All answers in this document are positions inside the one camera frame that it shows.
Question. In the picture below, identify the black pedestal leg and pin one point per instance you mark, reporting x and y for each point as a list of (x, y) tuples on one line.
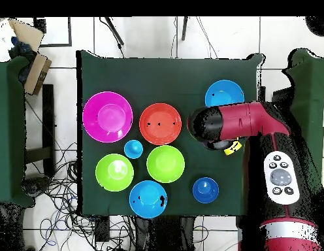
[(36, 186)]

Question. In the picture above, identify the green bowl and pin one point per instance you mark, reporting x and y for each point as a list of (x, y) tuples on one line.
[(114, 172), (165, 164)]

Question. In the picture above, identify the small dark blue bowl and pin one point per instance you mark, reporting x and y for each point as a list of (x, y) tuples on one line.
[(205, 190)]

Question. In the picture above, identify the dark green table cloth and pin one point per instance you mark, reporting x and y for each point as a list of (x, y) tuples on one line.
[(164, 75)]

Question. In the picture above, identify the brown cardboard sheet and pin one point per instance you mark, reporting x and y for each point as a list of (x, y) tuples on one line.
[(27, 34)]

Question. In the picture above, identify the orange bowl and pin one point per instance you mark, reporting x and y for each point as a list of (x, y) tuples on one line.
[(160, 124)]

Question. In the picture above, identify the black metal stand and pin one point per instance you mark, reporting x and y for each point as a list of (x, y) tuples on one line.
[(48, 117)]

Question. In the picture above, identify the yellow cup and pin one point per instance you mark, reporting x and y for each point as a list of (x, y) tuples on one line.
[(233, 149)]

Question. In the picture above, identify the pink bowl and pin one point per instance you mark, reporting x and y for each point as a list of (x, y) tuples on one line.
[(107, 117)]

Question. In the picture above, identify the green cloth side table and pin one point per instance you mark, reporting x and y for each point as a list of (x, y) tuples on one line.
[(9, 130), (311, 91)]

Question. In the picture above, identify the black tripod leg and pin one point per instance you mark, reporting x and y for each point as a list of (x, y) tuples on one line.
[(184, 28), (115, 32)]

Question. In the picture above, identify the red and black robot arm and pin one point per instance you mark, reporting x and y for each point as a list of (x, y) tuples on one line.
[(243, 120)]

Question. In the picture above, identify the light blue cup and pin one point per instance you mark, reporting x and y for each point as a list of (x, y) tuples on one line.
[(133, 149)]

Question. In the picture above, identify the light blue bowl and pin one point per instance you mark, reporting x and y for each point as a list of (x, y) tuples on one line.
[(147, 200), (224, 92)]

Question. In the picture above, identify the brown cardboard box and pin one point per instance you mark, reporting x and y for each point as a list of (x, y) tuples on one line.
[(36, 74)]

